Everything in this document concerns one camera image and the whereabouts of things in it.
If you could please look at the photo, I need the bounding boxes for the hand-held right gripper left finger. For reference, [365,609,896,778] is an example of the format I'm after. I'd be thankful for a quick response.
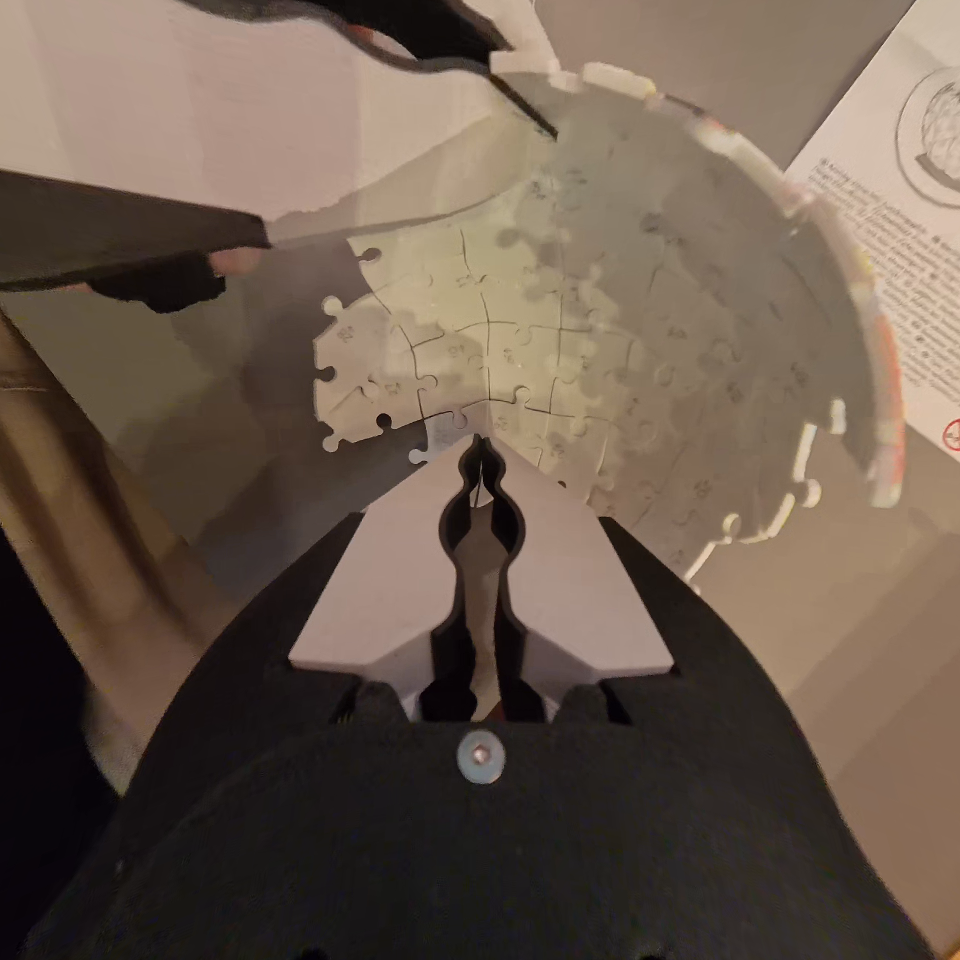
[288,433,483,721]

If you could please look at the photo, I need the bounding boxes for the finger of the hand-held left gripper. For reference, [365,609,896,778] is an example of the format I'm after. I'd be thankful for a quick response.
[172,0,561,76]
[0,13,561,228]

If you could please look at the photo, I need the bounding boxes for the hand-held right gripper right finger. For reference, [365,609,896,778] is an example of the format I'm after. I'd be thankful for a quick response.
[480,435,676,723]

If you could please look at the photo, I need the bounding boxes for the partly built puzzle ball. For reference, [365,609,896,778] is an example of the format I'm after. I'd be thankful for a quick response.
[313,63,905,582]

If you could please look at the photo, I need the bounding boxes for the person's beige trousers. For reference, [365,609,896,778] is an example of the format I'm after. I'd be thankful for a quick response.
[0,311,249,796]

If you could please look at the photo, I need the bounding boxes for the white instruction leaflet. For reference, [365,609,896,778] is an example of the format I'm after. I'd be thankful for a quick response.
[786,0,960,455]

